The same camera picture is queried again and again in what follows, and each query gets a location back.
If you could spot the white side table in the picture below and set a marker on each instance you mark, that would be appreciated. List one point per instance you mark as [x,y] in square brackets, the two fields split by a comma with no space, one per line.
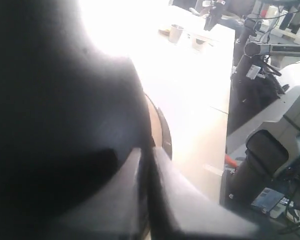
[190,87]

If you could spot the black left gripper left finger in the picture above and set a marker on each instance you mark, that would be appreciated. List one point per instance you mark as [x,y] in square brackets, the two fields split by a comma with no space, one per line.
[115,212]

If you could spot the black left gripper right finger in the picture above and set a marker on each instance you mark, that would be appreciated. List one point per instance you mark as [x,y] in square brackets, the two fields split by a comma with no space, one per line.
[178,211]

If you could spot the small white bowl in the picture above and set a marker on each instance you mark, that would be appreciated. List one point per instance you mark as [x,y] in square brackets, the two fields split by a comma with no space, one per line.
[197,44]

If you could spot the distant black gripper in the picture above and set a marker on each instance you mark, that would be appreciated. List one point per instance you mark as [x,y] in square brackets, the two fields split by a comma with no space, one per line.
[216,9]

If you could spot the metal cup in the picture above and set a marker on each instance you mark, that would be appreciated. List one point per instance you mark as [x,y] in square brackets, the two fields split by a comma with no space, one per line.
[175,33]

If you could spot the black helmet with tinted visor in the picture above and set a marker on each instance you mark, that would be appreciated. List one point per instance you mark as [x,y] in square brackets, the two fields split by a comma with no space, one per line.
[70,115]

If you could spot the grey robot arm base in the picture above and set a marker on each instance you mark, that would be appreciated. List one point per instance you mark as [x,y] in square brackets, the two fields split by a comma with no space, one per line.
[272,156]

